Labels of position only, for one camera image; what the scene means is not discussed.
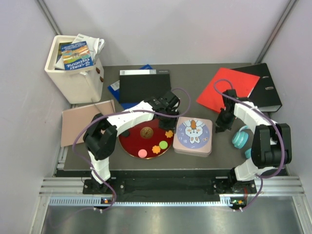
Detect pink notebook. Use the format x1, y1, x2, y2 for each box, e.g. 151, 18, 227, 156
61, 99, 115, 147

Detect blue folder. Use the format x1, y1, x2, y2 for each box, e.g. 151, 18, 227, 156
107, 63, 154, 110

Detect red folder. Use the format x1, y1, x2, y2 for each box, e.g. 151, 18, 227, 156
196, 68, 260, 113

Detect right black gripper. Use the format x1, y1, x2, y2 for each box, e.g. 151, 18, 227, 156
214, 108, 237, 134

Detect white storage bin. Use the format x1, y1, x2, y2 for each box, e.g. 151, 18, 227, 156
44, 35, 104, 104

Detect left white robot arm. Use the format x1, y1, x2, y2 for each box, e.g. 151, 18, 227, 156
82, 91, 180, 194

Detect green sandwich cookie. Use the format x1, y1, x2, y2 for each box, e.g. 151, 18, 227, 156
159, 140, 168, 150

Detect blue illustrated booklet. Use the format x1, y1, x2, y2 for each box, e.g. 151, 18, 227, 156
61, 41, 94, 71

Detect cookie tin with paper cups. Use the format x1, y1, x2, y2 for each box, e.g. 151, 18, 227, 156
173, 145, 212, 157

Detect orange flower cookie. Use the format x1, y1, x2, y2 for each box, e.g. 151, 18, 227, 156
152, 145, 161, 154
165, 130, 174, 138

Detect teal macaron upper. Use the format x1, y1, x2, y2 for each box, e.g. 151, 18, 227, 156
232, 125, 254, 149

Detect black ring binder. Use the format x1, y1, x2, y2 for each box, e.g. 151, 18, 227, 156
233, 63, 282, 112

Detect white paper stack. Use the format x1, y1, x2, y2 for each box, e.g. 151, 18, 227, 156
54, 34, 105, 70

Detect black folder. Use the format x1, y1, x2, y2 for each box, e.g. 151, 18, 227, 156
119, 69, 171, 103

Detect red round lacquer tray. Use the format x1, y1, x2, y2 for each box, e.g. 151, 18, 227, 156
118, 119, 174, 159

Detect orange flower cookie lower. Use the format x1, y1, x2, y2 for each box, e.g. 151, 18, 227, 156
152, 145, 161, 154

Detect black sandwich cookie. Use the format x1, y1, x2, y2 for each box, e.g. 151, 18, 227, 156
121, 130, 130, 137

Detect orange flower cookie right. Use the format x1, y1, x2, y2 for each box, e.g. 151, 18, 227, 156
165, 130, 174, 138

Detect silver tin lid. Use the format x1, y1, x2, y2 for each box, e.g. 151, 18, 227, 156
173, 117, 213, 148

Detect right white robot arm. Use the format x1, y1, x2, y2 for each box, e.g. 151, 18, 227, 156
215, 94, 292, 193

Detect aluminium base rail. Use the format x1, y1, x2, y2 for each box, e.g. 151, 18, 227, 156
39, 176, 305, 207

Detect pink sandwich cookie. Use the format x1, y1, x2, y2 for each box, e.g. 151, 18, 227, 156
137, 149, 147, 158

